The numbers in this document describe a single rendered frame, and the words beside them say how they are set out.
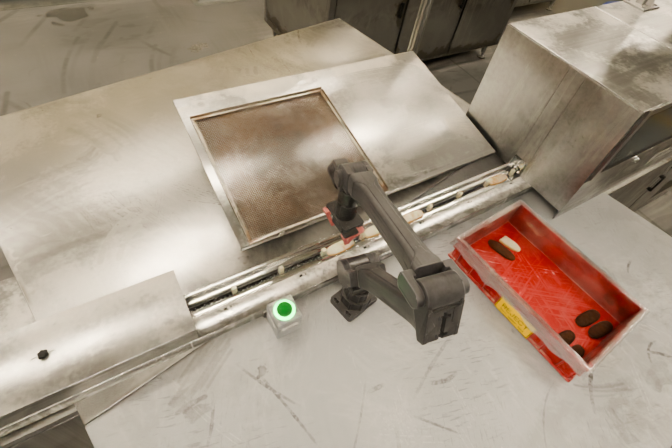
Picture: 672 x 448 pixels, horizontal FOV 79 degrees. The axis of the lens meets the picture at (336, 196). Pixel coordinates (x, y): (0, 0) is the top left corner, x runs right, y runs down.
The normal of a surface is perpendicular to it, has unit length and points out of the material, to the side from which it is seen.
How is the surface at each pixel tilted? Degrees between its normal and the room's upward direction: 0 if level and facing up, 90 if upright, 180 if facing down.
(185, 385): 0
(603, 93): 90
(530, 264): 0
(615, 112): 90
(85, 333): 0
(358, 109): 10
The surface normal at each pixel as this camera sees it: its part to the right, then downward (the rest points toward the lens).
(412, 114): 0.22, -0.52
